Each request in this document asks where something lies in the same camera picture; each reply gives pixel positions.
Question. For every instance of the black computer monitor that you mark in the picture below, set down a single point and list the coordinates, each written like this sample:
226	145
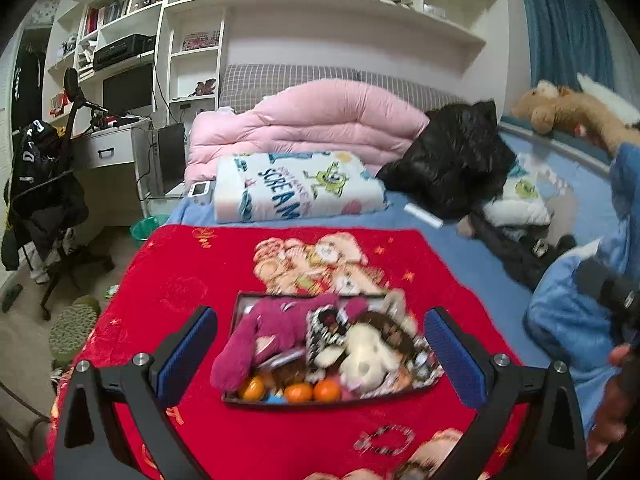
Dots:
127	90

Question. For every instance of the small dark figurine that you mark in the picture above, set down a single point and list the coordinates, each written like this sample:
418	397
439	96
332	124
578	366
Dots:
204	87

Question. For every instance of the black puffer jacket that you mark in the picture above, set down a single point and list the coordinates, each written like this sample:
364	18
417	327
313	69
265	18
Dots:
450	160

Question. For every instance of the pink box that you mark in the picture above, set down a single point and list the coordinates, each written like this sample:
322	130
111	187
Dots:
200	40

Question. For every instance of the magenta plush toy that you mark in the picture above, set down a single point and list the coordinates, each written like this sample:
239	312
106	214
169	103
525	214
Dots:
270	330

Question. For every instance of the beige long-eared plush toy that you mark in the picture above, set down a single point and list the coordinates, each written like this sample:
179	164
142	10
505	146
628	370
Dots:
400	305

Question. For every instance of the black office chair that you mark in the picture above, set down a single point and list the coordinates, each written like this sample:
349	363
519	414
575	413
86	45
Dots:
75	265

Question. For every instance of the red books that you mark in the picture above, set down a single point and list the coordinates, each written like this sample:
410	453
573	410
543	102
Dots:
91	22

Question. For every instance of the grey checked headboard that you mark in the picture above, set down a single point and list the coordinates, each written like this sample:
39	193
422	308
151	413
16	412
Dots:
250	85

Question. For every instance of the white cartoon printed pillow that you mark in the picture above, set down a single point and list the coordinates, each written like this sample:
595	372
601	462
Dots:
520	210

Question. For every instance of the person's right hand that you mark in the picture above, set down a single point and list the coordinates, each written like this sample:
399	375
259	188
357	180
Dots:
612	410

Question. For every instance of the white plush toy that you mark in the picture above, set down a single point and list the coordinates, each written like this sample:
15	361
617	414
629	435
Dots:
600	92

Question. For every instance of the white cartoon printed rolled blanket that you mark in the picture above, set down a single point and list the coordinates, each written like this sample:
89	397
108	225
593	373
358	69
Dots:
280	195

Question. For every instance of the cream plush toy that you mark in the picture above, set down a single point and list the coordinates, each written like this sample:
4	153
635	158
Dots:
365	360

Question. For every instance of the black computer tower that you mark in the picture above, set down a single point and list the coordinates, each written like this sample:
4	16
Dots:
171	160

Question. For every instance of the bed with blue sheet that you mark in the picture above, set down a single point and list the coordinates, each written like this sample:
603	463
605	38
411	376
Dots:
450	250

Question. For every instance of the white sneaker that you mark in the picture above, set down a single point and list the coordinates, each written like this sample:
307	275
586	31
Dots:
37	270

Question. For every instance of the black microphone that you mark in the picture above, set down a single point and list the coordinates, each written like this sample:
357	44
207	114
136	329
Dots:
71	85

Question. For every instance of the black printer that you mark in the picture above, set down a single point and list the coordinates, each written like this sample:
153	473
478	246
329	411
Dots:
122	50

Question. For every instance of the white wall bookshelf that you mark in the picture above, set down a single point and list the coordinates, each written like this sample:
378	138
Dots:
300	15

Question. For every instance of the white remote control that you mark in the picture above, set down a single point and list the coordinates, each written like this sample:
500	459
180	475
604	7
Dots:
422	216

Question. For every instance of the dark grey garment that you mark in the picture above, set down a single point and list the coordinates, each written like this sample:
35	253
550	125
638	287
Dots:
515	255

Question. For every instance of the brown teddy bear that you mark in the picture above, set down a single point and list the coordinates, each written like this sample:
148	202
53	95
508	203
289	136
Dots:
550	107

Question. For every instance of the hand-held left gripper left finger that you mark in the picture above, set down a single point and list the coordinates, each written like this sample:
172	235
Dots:
187	355

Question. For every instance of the brown scrunchie with white lace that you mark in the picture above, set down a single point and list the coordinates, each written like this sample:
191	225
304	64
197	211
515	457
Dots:
387	330

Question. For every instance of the blue curtain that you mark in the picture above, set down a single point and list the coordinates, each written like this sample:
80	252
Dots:
565	25

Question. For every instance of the green plastic basket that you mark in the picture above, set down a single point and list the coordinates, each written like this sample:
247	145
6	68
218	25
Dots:
147	230

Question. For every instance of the pink duvet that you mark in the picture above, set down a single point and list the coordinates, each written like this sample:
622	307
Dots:
310	120

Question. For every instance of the red printed blanket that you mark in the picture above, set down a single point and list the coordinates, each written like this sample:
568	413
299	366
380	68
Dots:
175	280

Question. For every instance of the black cardboard box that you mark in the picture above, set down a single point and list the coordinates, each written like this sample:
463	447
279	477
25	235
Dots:
242	307

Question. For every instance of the hanging dark clothes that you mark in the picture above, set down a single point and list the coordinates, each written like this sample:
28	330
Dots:
27	85

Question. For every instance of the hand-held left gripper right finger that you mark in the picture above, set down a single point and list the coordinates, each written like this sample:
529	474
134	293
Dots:
452	357

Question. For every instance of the orange mandarin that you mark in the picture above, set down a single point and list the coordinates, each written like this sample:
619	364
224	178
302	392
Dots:
251	389
298	392
327	390

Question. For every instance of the white desk with drawer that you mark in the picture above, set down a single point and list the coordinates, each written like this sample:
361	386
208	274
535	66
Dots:
115	180

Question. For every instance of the blue fleece blanket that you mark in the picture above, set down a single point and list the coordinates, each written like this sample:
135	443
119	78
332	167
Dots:
560	310

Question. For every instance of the black jacket on chair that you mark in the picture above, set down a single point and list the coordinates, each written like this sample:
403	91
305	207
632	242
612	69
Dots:
45	210

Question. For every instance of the small white device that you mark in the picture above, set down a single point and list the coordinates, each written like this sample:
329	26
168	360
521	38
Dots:
202	192

